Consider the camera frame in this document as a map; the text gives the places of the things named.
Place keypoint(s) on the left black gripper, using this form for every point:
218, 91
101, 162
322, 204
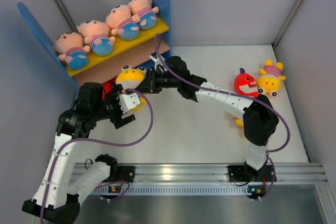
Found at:
112, 96

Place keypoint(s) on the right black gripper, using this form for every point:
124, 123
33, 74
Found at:
149, 85

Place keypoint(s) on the yellow striped plush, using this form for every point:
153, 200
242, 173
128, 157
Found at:
130, 78
238, 121
271, 78

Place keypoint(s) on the boy plush doll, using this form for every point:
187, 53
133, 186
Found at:
72, 50
96, 35
121, 23
144, 13

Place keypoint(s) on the red shark plush toy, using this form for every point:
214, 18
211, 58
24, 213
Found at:
245, 84

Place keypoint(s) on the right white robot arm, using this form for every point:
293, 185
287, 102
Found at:
258, 116

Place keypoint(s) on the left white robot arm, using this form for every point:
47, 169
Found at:
57, 199

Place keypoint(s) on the blue yellow toy shelf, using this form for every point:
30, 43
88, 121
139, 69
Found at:
100, 69

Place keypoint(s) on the red crab plush toy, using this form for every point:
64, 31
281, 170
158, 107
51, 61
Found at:
107, 86

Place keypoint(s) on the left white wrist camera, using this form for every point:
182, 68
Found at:
129, 101

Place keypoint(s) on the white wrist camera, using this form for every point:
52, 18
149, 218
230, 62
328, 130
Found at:
158, 64
129, 101

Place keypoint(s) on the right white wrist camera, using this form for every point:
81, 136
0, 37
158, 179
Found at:
158, 64

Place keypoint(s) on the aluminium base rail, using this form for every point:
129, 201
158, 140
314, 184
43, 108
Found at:
190, 180

